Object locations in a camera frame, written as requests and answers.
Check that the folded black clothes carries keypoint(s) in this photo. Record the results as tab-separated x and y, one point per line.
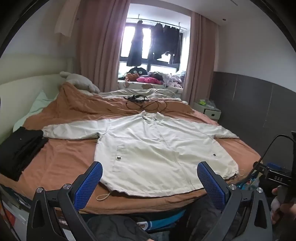
20	150

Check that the person's right hand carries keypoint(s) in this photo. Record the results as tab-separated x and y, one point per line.
290	212

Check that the cream headboard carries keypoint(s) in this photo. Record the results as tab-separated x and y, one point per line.
27	81

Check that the pile of light clothes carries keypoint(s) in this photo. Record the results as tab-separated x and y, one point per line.
171	78

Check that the cream hanging cloth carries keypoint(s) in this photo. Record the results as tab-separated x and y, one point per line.
67	20

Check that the hanging dark jacket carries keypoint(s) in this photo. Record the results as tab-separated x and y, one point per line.
157	41

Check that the grey plush toy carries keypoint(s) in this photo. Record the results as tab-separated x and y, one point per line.
78	81

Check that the metal clothes rail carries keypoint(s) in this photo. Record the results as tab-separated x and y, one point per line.
148	20

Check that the black bag with eyes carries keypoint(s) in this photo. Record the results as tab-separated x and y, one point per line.
136	70

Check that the white jacket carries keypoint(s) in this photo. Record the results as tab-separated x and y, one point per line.
150	150

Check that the brown plush toy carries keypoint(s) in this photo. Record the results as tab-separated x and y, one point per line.
130	77

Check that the hanging dark trousers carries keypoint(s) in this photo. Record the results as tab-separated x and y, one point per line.
173	44

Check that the pale green pillow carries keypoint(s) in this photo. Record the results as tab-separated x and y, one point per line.
39	102

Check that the pink garment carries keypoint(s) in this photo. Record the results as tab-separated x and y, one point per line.
148	80

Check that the brown blanket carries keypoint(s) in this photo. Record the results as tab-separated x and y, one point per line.
69	157

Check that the white nightstand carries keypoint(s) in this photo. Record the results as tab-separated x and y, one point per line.
211	113

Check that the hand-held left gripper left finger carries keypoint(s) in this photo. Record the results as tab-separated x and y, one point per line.
89	185

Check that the hanging long dark coat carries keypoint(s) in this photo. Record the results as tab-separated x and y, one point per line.
136	46

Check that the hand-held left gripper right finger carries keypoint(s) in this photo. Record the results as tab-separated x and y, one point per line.
211	185

